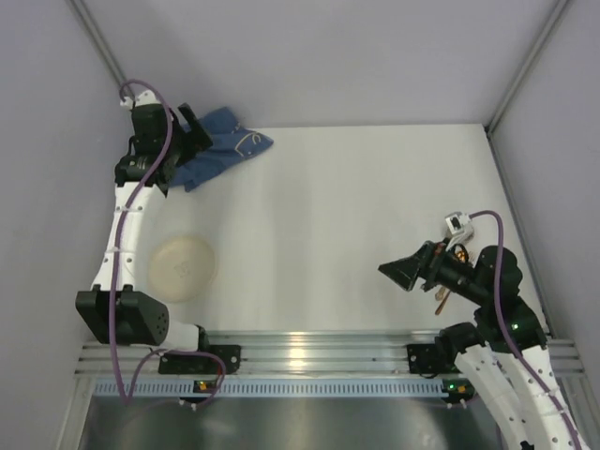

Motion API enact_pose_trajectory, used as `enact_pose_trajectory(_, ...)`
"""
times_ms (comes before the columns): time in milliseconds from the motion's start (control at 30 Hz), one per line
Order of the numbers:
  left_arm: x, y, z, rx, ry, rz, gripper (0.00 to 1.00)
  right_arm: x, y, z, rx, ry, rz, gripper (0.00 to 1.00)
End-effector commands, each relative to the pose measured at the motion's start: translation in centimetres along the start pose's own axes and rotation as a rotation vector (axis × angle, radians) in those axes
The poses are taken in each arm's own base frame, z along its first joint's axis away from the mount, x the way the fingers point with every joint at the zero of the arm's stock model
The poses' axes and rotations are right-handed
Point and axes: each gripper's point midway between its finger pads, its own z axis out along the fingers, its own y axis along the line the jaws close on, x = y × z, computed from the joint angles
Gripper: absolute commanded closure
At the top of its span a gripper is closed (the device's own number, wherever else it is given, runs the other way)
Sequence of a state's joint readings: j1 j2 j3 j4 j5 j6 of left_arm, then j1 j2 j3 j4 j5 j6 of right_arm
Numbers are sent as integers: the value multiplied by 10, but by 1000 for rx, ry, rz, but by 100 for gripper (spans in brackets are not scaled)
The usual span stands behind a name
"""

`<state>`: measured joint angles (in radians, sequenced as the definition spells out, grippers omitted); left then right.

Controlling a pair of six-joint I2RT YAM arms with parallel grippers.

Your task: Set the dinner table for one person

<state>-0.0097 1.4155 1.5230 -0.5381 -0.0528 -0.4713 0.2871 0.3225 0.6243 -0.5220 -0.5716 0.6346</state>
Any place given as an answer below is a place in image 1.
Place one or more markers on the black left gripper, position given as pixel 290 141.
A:
pixel 188 136

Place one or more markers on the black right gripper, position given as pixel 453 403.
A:
pixel 430 265

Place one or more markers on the blue fish-print placemat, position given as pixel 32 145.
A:
pixel 232 144

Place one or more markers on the copper fork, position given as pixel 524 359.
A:
pixel 441 298

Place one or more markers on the gold spoon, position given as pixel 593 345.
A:
pixel 460 251

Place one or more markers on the cream ceramic plate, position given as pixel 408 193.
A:
pixel 181 269

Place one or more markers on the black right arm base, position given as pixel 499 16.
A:
pixel 427 361

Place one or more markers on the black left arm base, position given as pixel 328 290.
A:
pixel 179 364

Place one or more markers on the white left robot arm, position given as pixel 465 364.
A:
pixel 117 308

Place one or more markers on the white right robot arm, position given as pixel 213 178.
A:
pixel 503 352

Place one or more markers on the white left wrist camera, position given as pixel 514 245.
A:
pixel 146 97

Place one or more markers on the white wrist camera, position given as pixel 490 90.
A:
pixel 460 228
pixel 146 97

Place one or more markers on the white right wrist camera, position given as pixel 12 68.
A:
pixel 460 228

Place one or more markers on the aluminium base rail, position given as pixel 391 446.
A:
pixel 315 354

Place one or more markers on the left aluminium frame post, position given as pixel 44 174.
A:
pixel 87 21

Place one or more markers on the aluminium frame post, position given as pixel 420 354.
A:
pixel 544 35
pixel 87 21

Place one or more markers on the grey slotted cable duct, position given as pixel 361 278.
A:
pixel 304 388

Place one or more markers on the right aluminium frame post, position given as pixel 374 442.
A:
pixel 544 35

